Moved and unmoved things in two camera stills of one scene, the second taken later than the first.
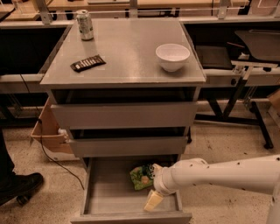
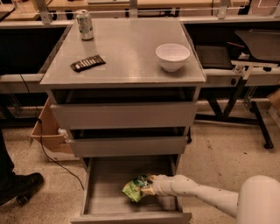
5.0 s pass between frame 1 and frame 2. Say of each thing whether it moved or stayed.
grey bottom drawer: stayed
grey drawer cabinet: stayed
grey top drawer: stayed
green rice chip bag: moved
